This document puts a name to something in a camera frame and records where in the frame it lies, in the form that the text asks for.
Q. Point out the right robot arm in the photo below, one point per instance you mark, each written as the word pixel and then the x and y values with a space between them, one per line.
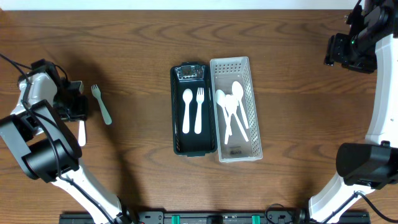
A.
pixel 362 168

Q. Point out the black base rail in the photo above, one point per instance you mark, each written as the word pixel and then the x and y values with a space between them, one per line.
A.
pixel 271 216

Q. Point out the dark green plastic basket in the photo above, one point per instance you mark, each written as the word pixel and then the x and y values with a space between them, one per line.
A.
pixel 192 75

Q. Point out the white plastic spoon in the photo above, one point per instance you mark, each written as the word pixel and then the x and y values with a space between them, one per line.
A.
pixel 238 92
pixel 220 100
pixel 231 107
pixel 228 130

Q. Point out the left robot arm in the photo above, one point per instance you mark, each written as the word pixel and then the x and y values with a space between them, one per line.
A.
pixel 37 135

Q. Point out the white fork thick handle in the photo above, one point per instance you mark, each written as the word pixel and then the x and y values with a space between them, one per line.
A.
pixel 105 114

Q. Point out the clear white plastic basket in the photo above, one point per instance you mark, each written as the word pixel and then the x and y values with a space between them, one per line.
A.
pixel 224 71

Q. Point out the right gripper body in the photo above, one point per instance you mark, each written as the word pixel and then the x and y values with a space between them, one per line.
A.
pixel 358 55

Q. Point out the white fork straight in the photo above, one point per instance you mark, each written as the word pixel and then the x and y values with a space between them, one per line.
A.
pixel 200 99

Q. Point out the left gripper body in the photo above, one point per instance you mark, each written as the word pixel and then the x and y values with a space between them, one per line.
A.
pixel 74 107

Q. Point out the white fork thin handle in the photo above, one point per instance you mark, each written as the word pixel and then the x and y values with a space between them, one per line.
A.
pixel 82 133

